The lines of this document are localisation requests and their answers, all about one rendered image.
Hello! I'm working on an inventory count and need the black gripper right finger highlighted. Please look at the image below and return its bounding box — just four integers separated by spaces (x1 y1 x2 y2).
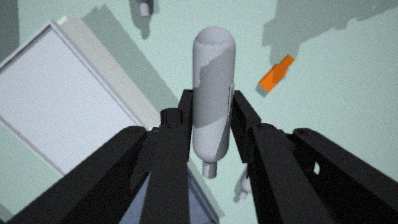
230 90 398 224

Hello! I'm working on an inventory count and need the blue-grey open tray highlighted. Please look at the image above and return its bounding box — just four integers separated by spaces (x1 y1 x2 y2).
119 166 220 224

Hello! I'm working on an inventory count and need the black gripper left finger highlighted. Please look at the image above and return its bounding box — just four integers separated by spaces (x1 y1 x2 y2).
5 89 193 224

